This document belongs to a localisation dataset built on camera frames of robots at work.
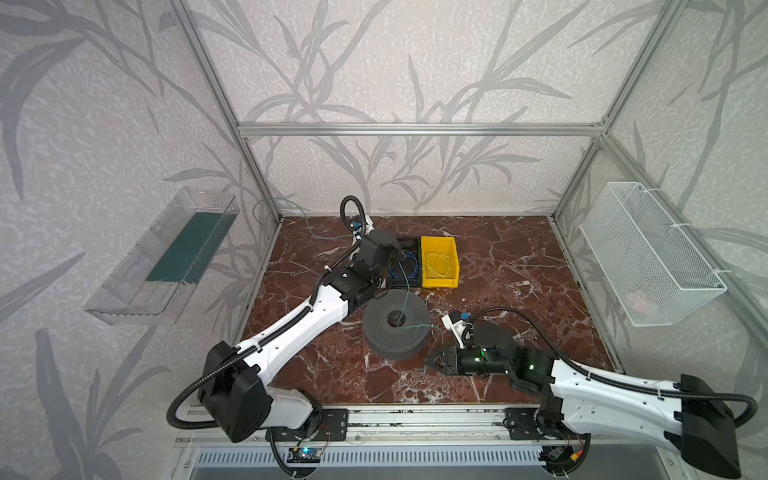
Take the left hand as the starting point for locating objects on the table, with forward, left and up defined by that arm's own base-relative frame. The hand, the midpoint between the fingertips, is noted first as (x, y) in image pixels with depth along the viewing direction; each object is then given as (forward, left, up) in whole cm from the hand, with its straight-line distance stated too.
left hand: (402, 230), depth 78 cm
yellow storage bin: (+9, -14, -28) cm, 32 cm away
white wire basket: (-17, -52, +7) cm, 56 cm away
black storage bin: (+4, -1, -25) cm, 25 cm away
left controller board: (-47, +23, -29) cm, 59 cm away
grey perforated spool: (-17, +1, -22) cm, 28 cm away
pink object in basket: (-16, -59, -7) cm, 61 cm away
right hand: (-27, -6, -13) cm, 31 cm away
